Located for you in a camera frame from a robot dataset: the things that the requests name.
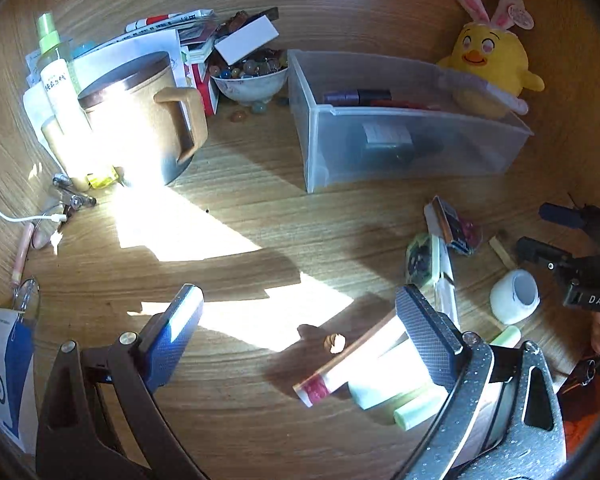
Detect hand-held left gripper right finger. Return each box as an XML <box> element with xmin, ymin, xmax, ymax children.
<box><xmin>396</xmin><ymin>285</ymin><xmax>567</xmax><ymax>480</ymax></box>

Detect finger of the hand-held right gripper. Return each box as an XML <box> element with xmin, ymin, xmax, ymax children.
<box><xmin>539</xmin><ymin>202</ymin><xmax>588</xmax><ymax>231</ymax></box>
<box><xmin>517</xmin><ymin>236</ymin><xmax>577</xmax><ymax>274</ymax></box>

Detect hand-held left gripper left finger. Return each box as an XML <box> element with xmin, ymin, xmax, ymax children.
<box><xmin>35</xmin><ymin>284</ymin><xmax>206</xmax><ymax>480</ymax></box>

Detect white tape roll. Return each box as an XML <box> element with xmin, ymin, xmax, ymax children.
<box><xmin>490</xmin><ymin>269</ymin><xmax>541</xmax><ymax>325</ymax></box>

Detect pale green wide tube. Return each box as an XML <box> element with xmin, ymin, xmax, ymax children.
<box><xmin>349</xmin><ymin>335</ymin><xmax>431</xmax><ymax>410</ymax></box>

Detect small green patterned packet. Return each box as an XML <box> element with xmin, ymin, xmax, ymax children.
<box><xmin>405</xmin><ymin>232</ymin><xmax>441</xmax><ymax>288</ymax></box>

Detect long green tube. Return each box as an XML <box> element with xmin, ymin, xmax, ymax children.
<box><xmin>394</xmin><ymin>325</ymin><xmax>522</xmax><ymax>431</ymax></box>

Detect pale tube with red end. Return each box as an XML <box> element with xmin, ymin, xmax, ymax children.
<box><xmin>292</xmin><ymin>332</ymin><xmax>406</xmax><ymax>408</ymax></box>

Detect clear plastic drawer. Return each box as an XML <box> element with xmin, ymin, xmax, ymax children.
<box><xmin>286</xmin><ymin>49</ymin><xmax>535</xmax><ymax>194</ymax></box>

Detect red box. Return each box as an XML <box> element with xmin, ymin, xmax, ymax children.
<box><xmin>370</xmin><ymin>99</ymin><xmax>443</xmax><ymax>111</ymax></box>

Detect purple spray bottle black cap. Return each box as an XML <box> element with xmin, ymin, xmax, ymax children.
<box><xmin>322</xmin><ymin>89</ymin><xmax>393</xmax><ymax>107</ymax></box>

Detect small tan stick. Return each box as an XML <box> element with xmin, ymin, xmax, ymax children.
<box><xmin>489</xmin><ymin>232</ymin><xmax>516</xmax><ymax>268</ymax></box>

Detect person's orange red clothing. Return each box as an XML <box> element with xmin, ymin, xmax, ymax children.
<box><xmin>557</xmin><ymin>360</ymin><xmax>600</xmax><ymax>461</ymax></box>

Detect blue white carton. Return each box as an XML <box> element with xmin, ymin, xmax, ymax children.
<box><xmin>0</xmin><ymin>305</ymin><xmax>41</xmax><ymax>453</ymax></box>

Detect pink pen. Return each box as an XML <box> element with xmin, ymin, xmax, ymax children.
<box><xmin>11</xmin><ymin>223</ymin><xmax>35</xmax><ymax>288</ymax></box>

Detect yellow chick plush toy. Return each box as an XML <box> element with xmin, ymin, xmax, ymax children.
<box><xmin>435</xmin><ymin>0</ymin><xmax>546</xmax><ymax>121</ymax></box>

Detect metal clip tool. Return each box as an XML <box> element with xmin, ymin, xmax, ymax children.
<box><xmin>52</xmin><ymin>172</ymin><xmax>98</xmax><ymax>211</ymax></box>

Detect brown mug with lid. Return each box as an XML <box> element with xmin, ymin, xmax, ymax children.
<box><xmin>77</xmin><ymin>51</ymin><xmax>209</xmax><ymax>187</ymax></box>

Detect tan cosmetic bottle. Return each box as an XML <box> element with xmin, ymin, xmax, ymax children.
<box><xmin>41</xmin><ymin>117</ymin><xmax>81</xmax><ymax>176</ymax></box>

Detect red white carton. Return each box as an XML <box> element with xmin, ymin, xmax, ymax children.
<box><xmin>182</xmin><ymin>47</ymin><xmax>221</xmax><ymax>117</ymax></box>

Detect white bowl of beads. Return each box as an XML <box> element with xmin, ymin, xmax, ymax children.
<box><xmin>209</xmin><ymin>47</ymin><xmax>289</xmax><ymax>108</ymax></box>

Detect white plastic packet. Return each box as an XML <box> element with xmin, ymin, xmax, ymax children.
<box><xmin>22</xmin><ymin>52</ymin><xmax>61</xmax><ymax>131</ymax></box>

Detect white labelled bottle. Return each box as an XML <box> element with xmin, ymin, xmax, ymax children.
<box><xmin>40</xmin><ymin>57</ymin><xmax>96</xmax><ymax>176</ymax></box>

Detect white paper sheet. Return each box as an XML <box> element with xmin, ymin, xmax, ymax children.
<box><xmin>72</xmin><ymin>27</ymin><xmax>188</xmax><ymax>91</ymax></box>

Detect white rectangular box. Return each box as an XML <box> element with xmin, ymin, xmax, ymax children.
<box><xmin>214</xmin><ymin>16</ymin><xmax>280</xmax><ymax>67</ymax></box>

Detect red white marker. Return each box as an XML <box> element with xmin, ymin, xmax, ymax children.
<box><xmin>126</xmin><ymin>15</ymin><xmax>181</xmax><ymax>32</ymax></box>

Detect light green spray bottle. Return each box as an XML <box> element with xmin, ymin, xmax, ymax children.
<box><xmin>36</xmin><ymin>12</ymin><xmax>76</xmax><ymax>76</ymax></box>

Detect dark brown bar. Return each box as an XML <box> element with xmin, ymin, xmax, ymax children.
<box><xmin>225</xmin><ymin>7</ymin><xmax>280</xmax><ymax>31</ymax></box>

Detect clear frame eyeglasses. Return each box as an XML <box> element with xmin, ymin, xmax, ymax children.
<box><xmin>12</xmin><ymin>200</ymin><xmax>78</xmax><ymax>318</ymax></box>

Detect white cable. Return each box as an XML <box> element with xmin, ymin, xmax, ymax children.
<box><xmin>0</xmin><ymin>195</ymin><xmax>67</xmax><ymax>253</ymax></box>

